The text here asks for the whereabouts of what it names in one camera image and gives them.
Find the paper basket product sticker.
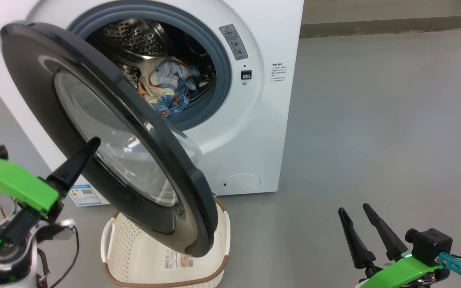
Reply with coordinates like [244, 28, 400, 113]
[164, 249, 194, 269]

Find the blue garment with orange print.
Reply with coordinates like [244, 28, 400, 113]
[150, 60, 201, 118]

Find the grey warning label sticker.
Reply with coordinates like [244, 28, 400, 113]
[219, 24, 249, 61]

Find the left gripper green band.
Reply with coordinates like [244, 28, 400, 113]
[0, 137, 102, 245]

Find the teal right camera connector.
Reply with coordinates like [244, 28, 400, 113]
[435, 252, 461, 283]

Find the blue energy label sticker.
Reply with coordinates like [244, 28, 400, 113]
[68, 184, 102, 207]

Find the grey rubber door gasket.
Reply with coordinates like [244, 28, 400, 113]
[67, 4, 232, 132]

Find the stainless steel washing machine drum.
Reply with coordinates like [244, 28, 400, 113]
[84, 18, 217, 116]

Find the round black glass washer door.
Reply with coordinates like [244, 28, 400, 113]
[0, 21, 219, 258]

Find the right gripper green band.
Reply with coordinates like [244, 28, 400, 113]
[337, 203, 450, 288]

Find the white front-load washing machine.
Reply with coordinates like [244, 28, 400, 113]
[0, 0, 305, 206]

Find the cream and blue garment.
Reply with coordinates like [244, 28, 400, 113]
[138, 56, 193, 108]

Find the cream perforated laundry basket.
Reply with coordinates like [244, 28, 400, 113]
[101, 198, 231, 288]

